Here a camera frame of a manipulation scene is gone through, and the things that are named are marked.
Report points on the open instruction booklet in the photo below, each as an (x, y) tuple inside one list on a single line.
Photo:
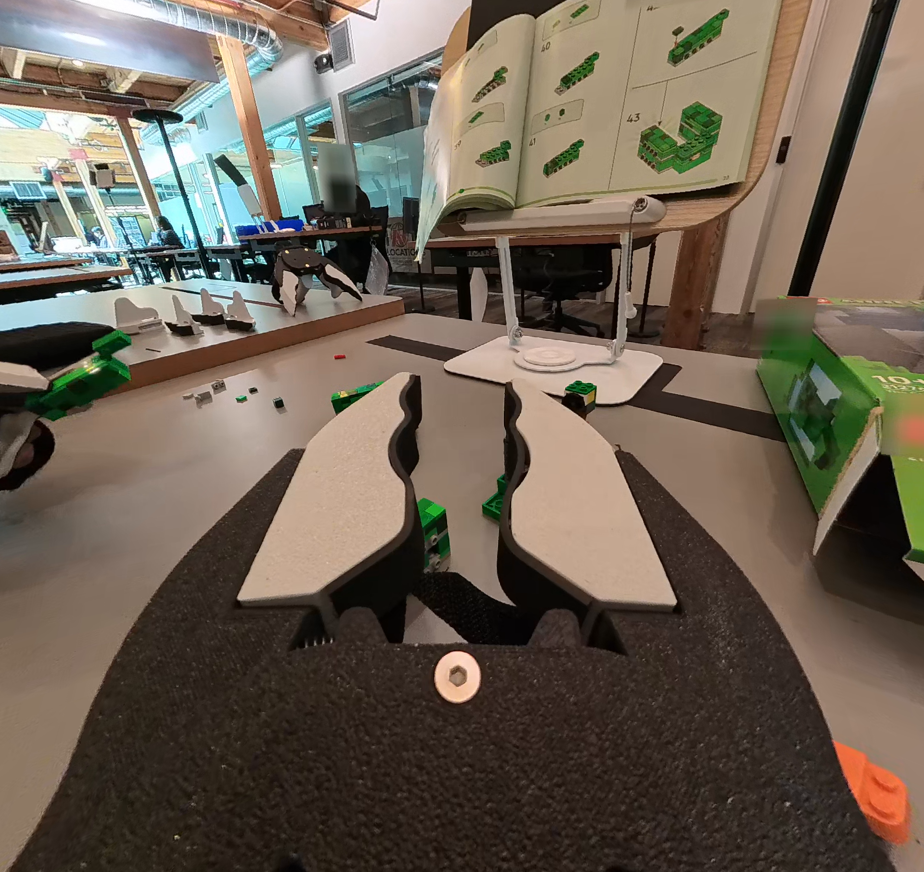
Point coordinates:
[(577, 128)]

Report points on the white hanging bag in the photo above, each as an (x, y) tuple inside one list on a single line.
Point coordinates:
[(377, 273)]

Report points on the wooden post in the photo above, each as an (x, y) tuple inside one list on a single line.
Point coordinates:
[(137, 164), (249, 136)]

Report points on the silver ventilation duct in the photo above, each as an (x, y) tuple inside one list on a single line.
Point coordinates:
[(180, 16)]

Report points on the red white sign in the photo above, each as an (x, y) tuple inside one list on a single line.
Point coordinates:
[(404, 255)]

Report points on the background work table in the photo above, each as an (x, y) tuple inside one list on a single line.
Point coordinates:
[(289, 234)]

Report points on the dark hanging ceiling panel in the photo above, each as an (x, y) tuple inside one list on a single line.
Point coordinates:
[(86, 38)]

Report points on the green brick wall section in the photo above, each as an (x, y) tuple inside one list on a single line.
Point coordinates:
[(79, 381), (432, 515)]

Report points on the wall vent grille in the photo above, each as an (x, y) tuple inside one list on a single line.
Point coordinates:
[(341, 45)]

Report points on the background wooden table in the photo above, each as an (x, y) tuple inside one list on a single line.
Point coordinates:
[(43, 273)]

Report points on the small wall speaker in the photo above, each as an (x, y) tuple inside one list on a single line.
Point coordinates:
[(324, 62)]

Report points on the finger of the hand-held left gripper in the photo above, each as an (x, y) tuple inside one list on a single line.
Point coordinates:
[(21, 377), (14, 439)]

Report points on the green toy brick box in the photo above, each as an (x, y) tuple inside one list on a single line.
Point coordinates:
[(830, 468)]

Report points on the white book stand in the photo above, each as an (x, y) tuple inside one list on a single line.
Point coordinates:
[(491, 370)]

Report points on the black office chair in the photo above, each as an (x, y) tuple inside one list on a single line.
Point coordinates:
[(570, 273)]

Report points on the spare black grey gripper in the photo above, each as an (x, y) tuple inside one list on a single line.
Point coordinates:
[(296, 265)]

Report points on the small wall sensor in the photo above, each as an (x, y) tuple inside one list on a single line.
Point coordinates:
[(785, 150)]

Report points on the orange brick separator tool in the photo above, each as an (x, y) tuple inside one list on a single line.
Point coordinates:
[(873, 792)]

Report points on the wooden-edged side table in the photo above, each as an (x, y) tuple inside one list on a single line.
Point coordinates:
[(216, 349)]

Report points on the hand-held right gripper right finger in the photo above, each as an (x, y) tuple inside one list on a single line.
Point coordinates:
[(577, 511)]

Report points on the black door frame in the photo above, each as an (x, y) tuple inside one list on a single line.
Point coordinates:
[(844, 136)]

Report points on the blue storage bins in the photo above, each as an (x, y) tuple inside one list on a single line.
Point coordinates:
[(267, 228)]

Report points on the black floor lamp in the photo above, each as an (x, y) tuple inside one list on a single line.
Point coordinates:
[(157, 116)]

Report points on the loose grey finger plate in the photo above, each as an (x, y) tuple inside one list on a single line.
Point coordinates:
[(209, 309), (182, 320), (238, 312), (137, 316)]

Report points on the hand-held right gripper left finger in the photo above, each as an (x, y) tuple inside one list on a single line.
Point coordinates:
[(339, 504)]

